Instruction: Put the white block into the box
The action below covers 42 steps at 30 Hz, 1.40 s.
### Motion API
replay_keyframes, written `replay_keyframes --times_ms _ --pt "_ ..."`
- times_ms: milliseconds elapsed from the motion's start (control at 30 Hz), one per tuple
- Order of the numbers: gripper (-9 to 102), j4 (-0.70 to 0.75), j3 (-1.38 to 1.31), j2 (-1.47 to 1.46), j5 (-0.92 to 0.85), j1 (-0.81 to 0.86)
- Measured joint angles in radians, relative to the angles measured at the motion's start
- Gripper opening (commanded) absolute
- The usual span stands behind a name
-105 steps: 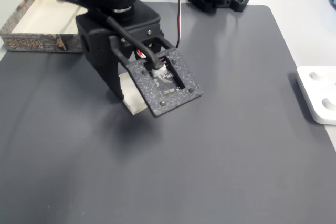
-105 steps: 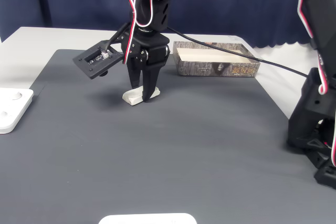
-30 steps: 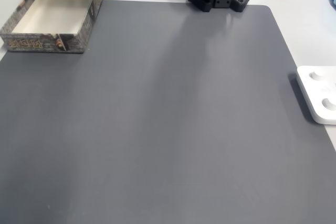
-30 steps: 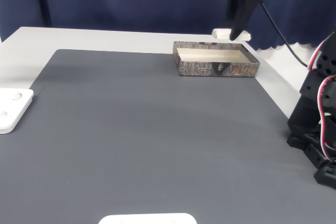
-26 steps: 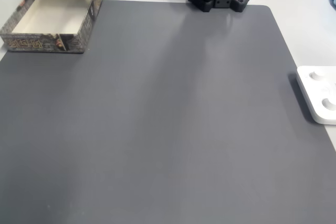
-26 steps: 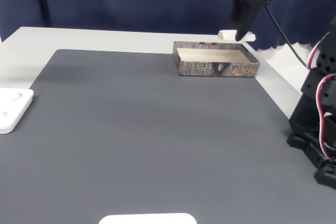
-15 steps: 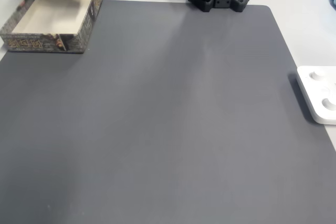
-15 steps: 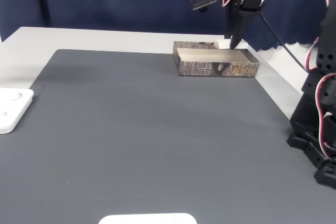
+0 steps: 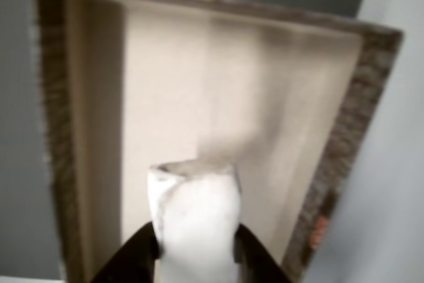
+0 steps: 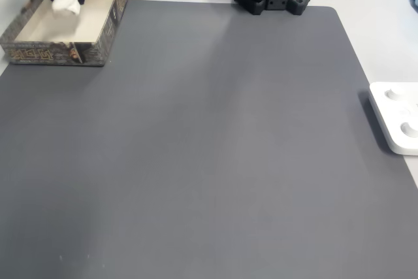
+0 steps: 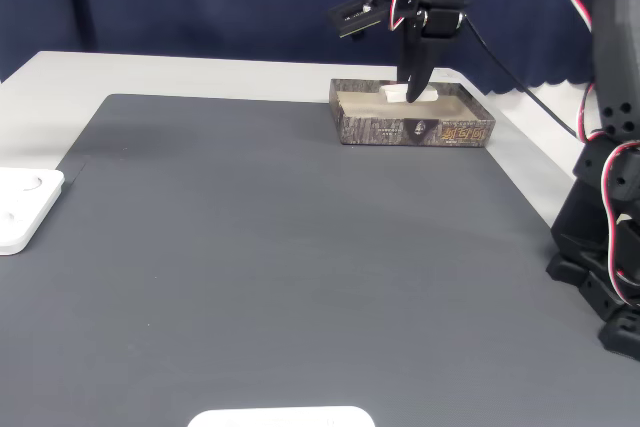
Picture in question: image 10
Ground white plastic stand base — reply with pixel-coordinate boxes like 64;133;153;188
368;82;418;156

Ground white block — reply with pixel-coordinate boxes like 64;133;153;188
51;0;82;16

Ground printed cardboard box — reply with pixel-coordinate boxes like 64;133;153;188
0;0;128;67

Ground grey table mat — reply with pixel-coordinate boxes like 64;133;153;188
0;0;418;279

